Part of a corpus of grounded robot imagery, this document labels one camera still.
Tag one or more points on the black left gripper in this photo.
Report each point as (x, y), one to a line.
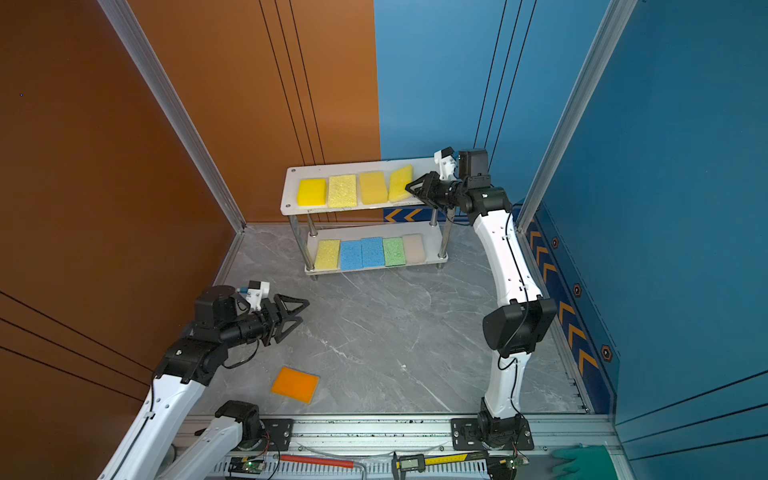
(279, 334)

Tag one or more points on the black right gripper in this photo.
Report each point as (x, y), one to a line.
(428, 179)

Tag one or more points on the small yellow foam sponge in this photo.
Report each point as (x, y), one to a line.
(398, 182)

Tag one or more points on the beige foam sponge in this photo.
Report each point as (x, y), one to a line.
(414, 250)

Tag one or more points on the orange foam sponge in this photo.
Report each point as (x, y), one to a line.
(295, 384)

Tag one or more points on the green cellulose sponge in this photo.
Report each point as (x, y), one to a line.
(394, 252)

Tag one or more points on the yellow cellulose sponge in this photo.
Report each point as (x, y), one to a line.
(342, 192)
(328, 255)

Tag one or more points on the blue cellulose sponge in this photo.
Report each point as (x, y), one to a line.
(372, 253)
(351, 257)

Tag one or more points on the thick yellow foam sponge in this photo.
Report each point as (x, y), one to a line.
(312, 193)

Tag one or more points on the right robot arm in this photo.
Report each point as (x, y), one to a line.
(512, 331)

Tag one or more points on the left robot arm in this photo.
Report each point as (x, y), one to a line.
(178, 382)

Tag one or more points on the white two-tier shelf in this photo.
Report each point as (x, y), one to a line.
(410, 216)

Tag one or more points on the left circuit board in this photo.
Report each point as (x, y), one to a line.
(246, 465)

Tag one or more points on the circuit board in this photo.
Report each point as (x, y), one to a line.
(246, 465)
(514, 463)

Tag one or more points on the digital caliper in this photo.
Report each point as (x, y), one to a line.
(420, 463)

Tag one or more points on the right circuit board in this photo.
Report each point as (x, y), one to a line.
(514, 463)

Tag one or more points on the green rubber glove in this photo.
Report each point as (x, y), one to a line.
(589, 463)

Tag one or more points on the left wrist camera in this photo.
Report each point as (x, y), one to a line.
(253, 294)

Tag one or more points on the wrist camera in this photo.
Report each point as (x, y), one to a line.
(253, 294)
(445, 163)

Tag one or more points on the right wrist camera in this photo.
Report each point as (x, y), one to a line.
(445, 163)

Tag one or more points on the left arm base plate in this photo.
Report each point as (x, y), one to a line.
(279, 433)

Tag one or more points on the aluminium front rail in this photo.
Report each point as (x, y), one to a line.
(376, 436)

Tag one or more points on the red-handled tool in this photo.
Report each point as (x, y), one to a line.
(345, 464)

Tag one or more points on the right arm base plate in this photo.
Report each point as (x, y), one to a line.
(465, 433)

